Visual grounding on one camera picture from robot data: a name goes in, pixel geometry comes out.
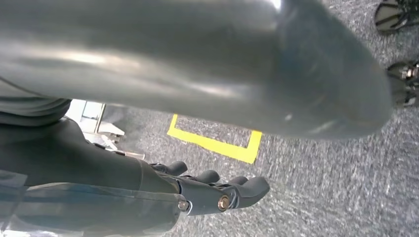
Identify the yellow floor tape square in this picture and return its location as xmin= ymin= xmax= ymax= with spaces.
xmin=167 ymin=114 xmax=263 ymax=165

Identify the white metal frame base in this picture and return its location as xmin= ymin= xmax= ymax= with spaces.
xmin=65 ymin=99 xmax=146 ymax=161

